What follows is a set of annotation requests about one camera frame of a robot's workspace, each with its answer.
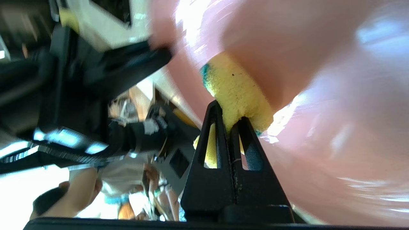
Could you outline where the pink plate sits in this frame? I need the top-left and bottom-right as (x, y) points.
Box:
(150, 0), (409, 228)

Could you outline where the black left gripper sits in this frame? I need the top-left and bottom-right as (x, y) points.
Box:
(38, 26), (173, 141)

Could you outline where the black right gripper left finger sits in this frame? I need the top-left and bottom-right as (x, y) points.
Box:
(180, 100), (238, 223)

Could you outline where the person in white shirt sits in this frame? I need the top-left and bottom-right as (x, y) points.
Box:
(30, 157), (179, 221)

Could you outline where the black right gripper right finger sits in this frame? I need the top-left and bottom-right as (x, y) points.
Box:
(223, 117), (295, 225)

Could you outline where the yellow green sponge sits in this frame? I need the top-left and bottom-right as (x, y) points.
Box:
(193, 53), (274, 169)

